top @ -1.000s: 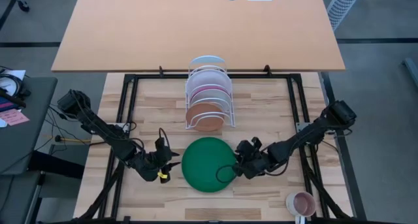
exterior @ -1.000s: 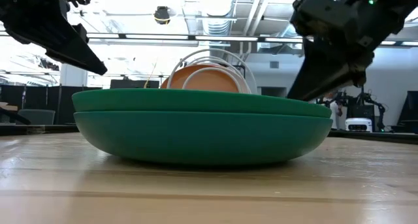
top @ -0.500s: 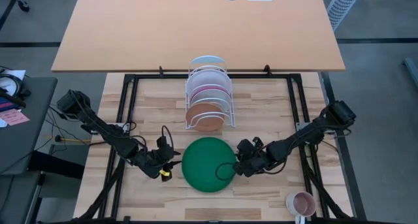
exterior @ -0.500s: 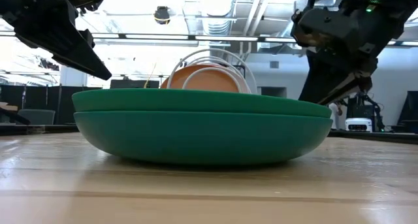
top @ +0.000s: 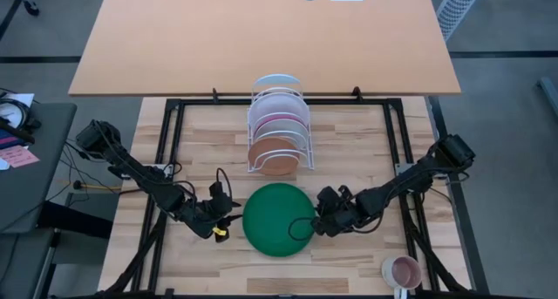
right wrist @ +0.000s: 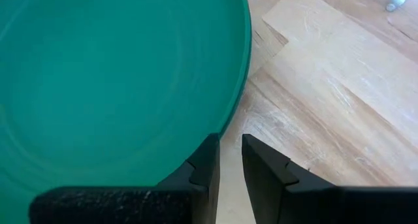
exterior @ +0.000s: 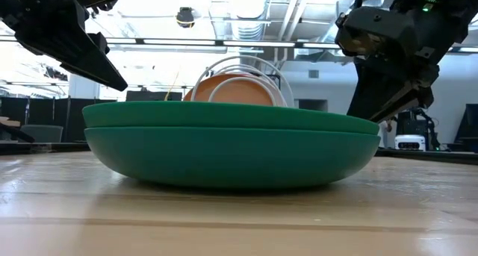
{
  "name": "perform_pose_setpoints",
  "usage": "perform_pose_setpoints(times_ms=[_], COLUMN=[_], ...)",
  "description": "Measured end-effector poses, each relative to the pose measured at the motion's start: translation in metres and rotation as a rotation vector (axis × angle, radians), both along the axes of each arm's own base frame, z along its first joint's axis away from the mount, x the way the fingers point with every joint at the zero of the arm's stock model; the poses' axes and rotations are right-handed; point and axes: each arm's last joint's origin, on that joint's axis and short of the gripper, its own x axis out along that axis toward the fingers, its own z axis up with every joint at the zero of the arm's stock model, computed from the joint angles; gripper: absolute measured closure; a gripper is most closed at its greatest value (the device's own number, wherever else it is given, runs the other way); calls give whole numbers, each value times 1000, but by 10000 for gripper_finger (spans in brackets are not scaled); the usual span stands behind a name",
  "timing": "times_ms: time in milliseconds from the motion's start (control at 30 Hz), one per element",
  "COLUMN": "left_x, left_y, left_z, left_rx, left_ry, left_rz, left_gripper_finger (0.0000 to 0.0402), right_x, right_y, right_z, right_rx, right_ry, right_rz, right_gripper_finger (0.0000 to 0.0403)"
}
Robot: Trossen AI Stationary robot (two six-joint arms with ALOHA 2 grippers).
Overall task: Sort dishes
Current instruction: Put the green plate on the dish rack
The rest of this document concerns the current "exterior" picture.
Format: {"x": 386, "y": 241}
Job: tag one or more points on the black monitor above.
{"x": 468, "y": 129}
{"x": 149, "y": 96}

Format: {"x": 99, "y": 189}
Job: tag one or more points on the grey wall vent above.
{"x": 313, "y": 74}

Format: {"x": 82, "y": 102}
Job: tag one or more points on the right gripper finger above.
{"x": 414, "y": 99}
{"x": 373, "y": 92}

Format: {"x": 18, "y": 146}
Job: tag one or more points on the long ceiling light strip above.
{"x": 257, "y": 44}

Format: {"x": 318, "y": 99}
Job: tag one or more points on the black partition wall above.
{"x": 45, "y": 110}

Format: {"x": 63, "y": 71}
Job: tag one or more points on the smooth silver ceiling duct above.
{"x": 332, "y": 32}

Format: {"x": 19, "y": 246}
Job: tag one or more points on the silver ribbed ventilation duct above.
{"x": 249, "y": 28}

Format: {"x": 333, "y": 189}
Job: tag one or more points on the white plate green underside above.
{"x": 224, "y": 116}

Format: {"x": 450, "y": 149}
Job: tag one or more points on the white box device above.
{"x": 409, "y": 142}

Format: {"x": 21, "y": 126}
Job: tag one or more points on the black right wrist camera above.
{"x": 381, "y": 24}

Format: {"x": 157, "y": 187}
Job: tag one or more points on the white plate teal underside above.
{"x": 224, "y": 159}

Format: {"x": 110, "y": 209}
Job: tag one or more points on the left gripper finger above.
{"x": 71, "y": 43}
{"x": 100, "y": 42}

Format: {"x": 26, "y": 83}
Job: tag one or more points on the orange plate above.
{"x": 242, "y": 93}

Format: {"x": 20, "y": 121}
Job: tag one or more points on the grey chair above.
{"x": 41, "y": 133}

